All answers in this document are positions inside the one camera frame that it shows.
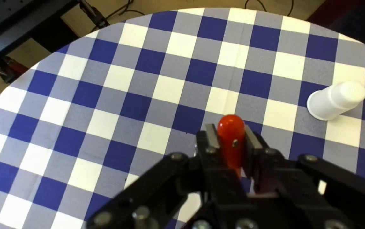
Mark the white upside-down paper cup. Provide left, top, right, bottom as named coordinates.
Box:
left=307, top=81, right=365, bottom=121

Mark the red plastic spoon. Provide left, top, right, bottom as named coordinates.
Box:
left=217, top=114, right=245, bottom=175

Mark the blue white checkered tablecloth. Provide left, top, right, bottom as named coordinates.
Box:
left=0, top=7, right=365, bottom=229

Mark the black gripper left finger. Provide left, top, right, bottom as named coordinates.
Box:
left=87, top=124, right=252, bottom=229

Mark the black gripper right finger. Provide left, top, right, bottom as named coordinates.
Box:
left=243, top=127, right=365, bottom=229

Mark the black metal stand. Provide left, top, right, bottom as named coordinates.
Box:
left=0, top=0, right=109, bottom=82

